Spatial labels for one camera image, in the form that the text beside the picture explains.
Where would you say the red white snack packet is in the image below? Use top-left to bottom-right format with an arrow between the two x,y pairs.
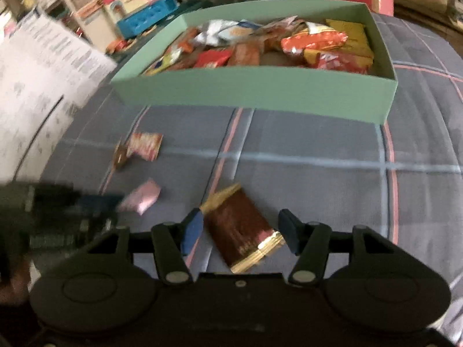
126,132 -> 164,160

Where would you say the cream toy kitchen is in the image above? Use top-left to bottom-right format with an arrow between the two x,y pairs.
60,0 -> 134,46

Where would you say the pile of mixed snacks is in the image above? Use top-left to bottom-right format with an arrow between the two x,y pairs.
143,15 -> 375,76

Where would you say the white printed instruction sheet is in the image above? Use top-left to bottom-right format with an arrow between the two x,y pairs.
0,12 -> 118,185

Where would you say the pink snack packet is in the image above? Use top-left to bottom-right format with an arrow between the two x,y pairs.
117,178 -> 162,215

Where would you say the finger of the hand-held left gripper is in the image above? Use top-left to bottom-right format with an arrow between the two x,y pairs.
78,193 -> 125,215

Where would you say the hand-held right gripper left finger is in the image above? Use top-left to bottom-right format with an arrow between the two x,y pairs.
88,209 -> 205,285

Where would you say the mint green cardboard box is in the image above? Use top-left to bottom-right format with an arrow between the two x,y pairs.
110,0 -> 398,124

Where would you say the grey plaid blanket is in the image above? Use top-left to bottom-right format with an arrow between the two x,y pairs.
32,12 -> 463,344

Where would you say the small brown snack packet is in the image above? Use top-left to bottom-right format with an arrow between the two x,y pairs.
113,141 -> 131,171

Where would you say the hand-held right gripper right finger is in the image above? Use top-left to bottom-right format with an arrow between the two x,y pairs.
278,208 -> 396,287

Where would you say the blue plastic toy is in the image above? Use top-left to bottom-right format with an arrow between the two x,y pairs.
116,0 -> 179,39

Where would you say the brown gold snack packet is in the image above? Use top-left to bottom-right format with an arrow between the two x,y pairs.
199,183 -> 286,274

